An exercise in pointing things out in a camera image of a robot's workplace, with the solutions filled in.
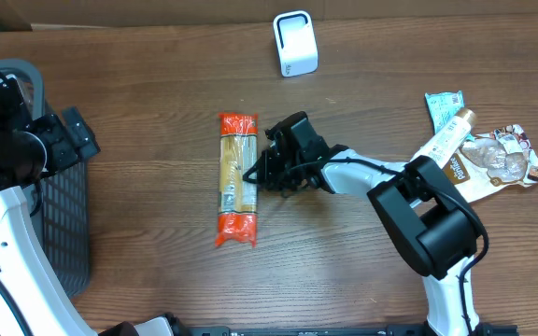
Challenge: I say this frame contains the brown white granola pouch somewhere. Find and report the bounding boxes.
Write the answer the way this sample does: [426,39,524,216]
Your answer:
[443,124,538,203]

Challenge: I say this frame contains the teal wipes packet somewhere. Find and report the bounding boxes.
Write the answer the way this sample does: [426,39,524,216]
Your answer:
[425,91,464,133]

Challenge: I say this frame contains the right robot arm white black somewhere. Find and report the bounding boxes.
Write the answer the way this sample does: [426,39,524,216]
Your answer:
[243,111,488,335]

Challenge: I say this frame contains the orange spaghetti package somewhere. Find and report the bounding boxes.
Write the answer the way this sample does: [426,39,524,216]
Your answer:
[215,112,258,246]

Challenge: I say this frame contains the white barcode scanner stand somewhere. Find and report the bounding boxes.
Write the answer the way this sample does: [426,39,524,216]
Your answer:
[273,10,319,77]

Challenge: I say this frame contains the black rail at table edge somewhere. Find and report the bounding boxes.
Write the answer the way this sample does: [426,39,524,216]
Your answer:
[175,321,520,336]

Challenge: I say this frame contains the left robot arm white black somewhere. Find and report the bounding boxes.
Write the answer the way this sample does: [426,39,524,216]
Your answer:
[0,67,100,335]

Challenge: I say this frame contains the white tube with gold cap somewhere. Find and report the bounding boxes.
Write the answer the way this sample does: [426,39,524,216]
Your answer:
[412,107,476,168]

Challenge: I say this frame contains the grey plastic shopping basket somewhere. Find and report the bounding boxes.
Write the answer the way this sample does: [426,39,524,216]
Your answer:
[0,59,91,298]

